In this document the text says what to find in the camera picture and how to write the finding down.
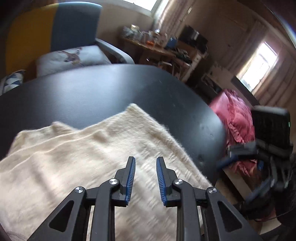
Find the blue triangle pattern cushion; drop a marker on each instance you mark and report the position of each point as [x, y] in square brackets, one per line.
[12, 81]

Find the cluttered wooden side table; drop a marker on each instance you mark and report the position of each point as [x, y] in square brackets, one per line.
[156, 49]

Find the grey deer print cushion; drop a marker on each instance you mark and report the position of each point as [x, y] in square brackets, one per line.
[63, 60]

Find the white knitted sweater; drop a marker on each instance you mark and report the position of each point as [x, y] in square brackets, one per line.
[43, 166]

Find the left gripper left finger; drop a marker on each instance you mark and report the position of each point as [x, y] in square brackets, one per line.
[69, 221]

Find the multicolour sofa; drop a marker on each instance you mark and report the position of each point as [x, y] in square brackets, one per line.
[53, 28]

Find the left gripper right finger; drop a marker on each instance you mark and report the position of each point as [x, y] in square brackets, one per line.
[201, 214]

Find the pink quilted blanket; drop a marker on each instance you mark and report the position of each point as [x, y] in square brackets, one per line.
[236, 117]

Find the black office chair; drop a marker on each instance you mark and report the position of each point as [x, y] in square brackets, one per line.
[273, 151]

